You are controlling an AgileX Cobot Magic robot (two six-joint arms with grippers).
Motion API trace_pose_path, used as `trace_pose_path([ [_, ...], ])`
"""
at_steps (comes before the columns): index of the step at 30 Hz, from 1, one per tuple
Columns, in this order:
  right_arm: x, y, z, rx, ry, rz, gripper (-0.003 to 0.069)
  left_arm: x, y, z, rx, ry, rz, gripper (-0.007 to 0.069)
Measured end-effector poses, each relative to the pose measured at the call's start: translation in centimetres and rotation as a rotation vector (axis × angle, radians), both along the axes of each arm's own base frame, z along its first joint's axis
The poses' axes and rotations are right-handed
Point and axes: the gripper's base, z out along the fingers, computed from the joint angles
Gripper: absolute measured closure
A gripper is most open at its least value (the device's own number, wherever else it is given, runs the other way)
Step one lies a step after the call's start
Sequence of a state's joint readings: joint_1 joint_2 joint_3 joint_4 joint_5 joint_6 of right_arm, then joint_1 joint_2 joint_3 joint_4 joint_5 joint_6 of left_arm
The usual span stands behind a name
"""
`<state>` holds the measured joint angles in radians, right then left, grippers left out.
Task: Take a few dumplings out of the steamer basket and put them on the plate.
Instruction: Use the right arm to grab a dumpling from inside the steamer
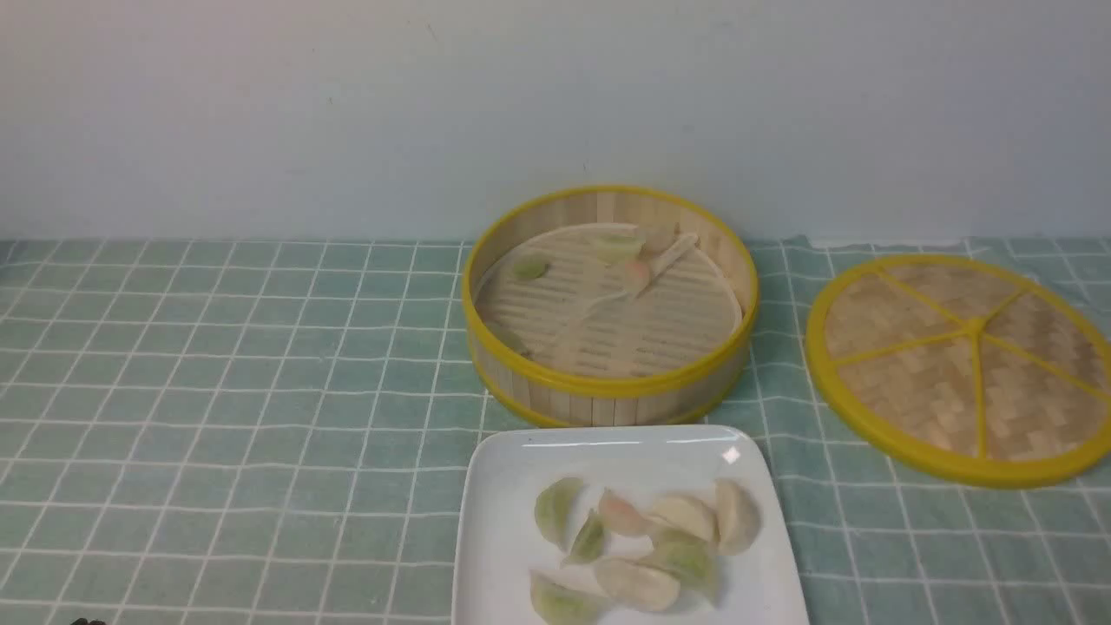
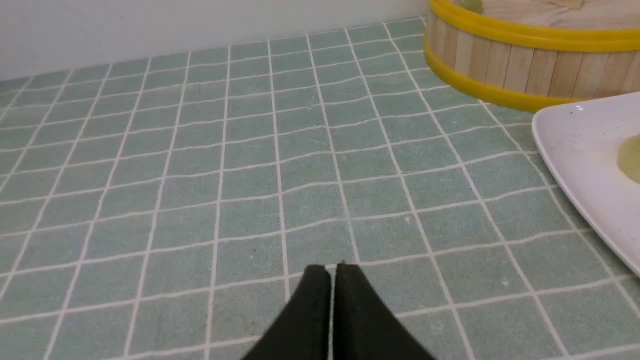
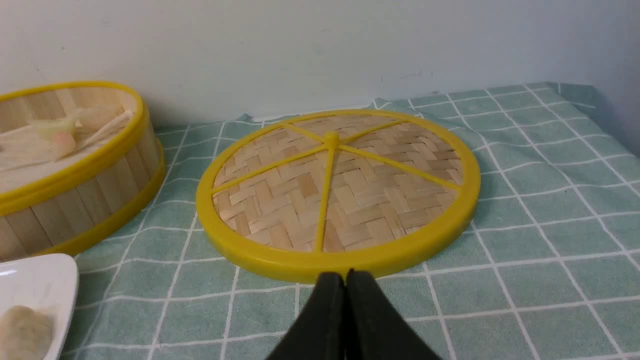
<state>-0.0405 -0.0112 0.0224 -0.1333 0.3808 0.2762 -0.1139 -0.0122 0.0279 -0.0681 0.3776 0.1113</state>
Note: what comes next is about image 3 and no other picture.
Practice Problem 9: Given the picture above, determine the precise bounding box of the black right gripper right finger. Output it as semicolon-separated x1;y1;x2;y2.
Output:
345;269;441;360

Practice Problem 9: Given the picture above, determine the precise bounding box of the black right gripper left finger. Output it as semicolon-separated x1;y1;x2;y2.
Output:
267;272;345;360

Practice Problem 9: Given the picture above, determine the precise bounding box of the white dumpling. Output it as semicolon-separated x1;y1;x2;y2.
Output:
0;305;54;360

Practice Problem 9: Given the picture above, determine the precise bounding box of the pink dumpling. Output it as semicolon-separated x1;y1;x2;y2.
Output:
49;131;77;161

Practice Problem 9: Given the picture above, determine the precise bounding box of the green dumpling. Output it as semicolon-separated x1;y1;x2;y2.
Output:
29;116;77;141

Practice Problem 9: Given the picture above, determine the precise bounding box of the white square plate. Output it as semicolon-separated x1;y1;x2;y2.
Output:
0;253;79;360

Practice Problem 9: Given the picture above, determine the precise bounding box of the yellow rimmed bamboo steamer lid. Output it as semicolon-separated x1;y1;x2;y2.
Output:
195;109;482;284

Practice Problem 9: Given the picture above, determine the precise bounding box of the green checked tablecloth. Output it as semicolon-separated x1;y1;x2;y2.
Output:
61;82;640;360

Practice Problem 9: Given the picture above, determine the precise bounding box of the yellow rimmed bamboo steamer basket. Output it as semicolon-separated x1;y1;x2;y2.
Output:
1;81;166;262

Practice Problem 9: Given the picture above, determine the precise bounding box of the steamer liner paper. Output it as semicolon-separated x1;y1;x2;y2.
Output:
0;104;135;173

